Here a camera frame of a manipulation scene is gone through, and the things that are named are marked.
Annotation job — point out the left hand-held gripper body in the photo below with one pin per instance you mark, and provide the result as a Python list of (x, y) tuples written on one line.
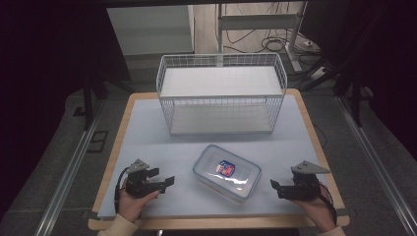
[(137, 183)]

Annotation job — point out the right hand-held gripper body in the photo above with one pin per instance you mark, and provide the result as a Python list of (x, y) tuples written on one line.
[(303, 187)]

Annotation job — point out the clear plastic food container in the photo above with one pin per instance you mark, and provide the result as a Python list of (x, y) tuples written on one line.
[(226, 173)]

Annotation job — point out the person's left hand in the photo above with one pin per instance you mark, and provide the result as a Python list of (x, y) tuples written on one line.
[(132, 206)]

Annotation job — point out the person's right hand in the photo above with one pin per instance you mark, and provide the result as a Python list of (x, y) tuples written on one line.
[(316, 211)]

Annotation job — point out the light blue table mat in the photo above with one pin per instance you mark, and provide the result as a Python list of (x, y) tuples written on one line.
[(147, 137)]

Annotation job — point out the black stand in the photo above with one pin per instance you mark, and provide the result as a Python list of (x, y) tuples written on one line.
[(355, 98), (88, 98)]

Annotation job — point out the white power strip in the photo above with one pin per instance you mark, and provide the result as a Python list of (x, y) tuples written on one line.
[(318, 73)]

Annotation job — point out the white cabinet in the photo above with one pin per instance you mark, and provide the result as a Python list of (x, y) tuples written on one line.
[(150, 29)]

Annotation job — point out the aluminium floor rail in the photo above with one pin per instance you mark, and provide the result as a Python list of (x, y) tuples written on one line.
[(69, 173), (380, 167)]

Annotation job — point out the white metal desk frame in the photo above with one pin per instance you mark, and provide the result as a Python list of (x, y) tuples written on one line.
[(257, 22)]

